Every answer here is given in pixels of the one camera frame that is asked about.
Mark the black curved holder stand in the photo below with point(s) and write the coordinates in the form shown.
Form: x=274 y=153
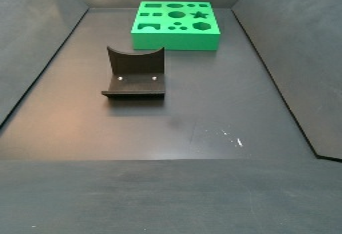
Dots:
x=136 y=68

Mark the green shape sorter block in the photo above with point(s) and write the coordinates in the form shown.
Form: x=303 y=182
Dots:
x=176 y=25

